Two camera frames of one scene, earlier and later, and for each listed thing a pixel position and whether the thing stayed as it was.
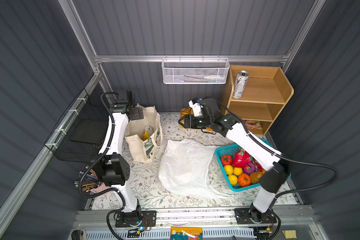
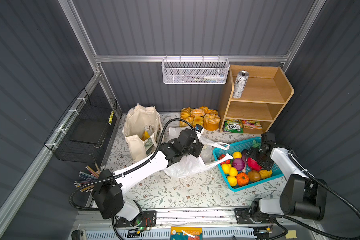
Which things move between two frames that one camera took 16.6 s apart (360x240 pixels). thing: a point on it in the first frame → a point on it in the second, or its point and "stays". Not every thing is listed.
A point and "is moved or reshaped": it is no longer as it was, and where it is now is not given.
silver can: [240, 80] stays
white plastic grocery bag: [185, 166] is moved or reshaped
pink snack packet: [253, 124] stays
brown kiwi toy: [255, 176] stays
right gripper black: [188, 118] → [252, 152]
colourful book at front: [184, 233] stays
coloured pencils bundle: [90, 180] stays
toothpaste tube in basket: [214, 77] stays
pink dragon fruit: [241, 158] → [253, 164]
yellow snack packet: [145, 135] stays
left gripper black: [137, 113] → [198, 147]
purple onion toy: [253, 168] → [239, 163]
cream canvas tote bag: [143, 136] stays
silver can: [149, 128] stays
